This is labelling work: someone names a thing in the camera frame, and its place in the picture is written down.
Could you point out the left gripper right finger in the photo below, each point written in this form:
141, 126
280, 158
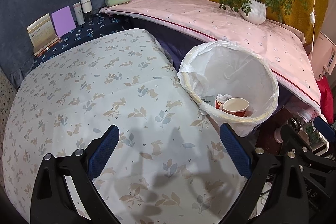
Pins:
274, 191

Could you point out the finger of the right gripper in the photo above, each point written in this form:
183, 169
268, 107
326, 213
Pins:
324, 128

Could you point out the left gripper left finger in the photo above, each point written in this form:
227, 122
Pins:
51, 201

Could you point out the red white paper cup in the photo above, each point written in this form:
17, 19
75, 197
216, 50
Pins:
233, 106

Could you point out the white cotton glove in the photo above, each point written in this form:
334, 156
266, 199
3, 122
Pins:
223, 98

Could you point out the white-lined trash bin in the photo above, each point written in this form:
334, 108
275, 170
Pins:
222, 67

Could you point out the red cloth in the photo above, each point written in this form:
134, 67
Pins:
327, 103

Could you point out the pink sheet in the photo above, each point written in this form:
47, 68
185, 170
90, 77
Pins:
280, 45

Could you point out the desk calendar on stand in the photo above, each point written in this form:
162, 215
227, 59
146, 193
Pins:
42, 34

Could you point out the purple card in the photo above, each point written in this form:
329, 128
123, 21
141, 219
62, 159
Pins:
63, 21

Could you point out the navy floral cloth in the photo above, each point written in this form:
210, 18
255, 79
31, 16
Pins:
100, 25

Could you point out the white tube bottle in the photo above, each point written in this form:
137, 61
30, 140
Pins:
78, 13

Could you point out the white jar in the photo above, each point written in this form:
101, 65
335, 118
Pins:
86, 6

